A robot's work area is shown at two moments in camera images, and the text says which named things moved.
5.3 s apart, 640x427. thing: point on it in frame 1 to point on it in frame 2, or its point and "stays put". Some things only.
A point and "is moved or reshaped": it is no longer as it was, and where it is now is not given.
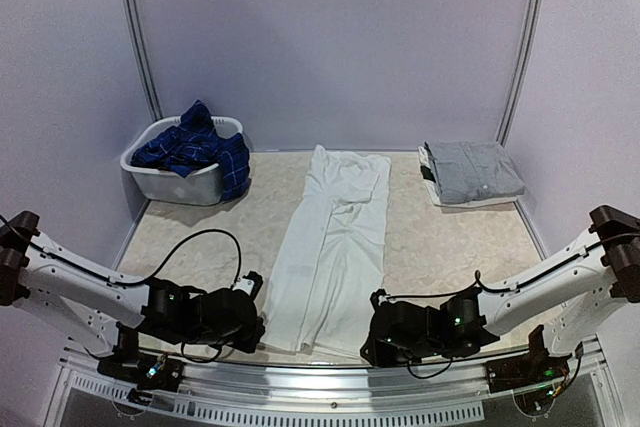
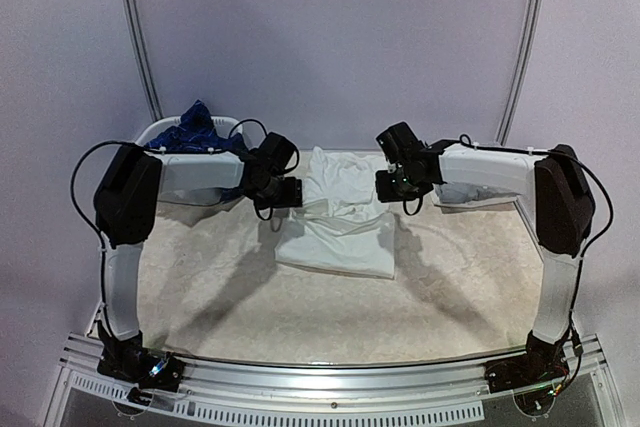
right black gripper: [373, 337] to [388, 187]
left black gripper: [248, 341] to [292, 197]
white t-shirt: [327, 293] is moved or reshaped
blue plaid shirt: [195, 144] stays put
